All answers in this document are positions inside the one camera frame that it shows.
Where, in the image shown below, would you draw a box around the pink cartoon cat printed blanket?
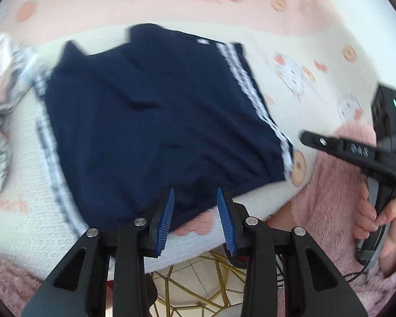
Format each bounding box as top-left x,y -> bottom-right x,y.
0,0 -> 396,271

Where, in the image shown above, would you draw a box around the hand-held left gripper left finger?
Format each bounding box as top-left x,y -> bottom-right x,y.
21,188 -> 175,317

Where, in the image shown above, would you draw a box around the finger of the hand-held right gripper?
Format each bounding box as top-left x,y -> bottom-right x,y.
300,130 -> 396,185

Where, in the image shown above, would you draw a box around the black cable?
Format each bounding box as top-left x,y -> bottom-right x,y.
342,260 -> 385,285

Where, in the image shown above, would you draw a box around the navy shorts with white stripes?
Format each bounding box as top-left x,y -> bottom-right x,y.
35,23 -> 294,238

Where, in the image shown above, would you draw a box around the gold wire stool frame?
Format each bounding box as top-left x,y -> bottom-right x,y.
151,250 -> 249,317

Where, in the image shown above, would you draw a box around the pink fluffy robe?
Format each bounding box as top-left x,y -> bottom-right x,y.
0,122 -> 396,317

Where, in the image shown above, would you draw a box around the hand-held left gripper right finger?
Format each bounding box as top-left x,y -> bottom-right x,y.
217,188 -> 368,317

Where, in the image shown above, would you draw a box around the pile of light clothes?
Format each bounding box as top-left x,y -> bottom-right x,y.
0,44 -> 50,196

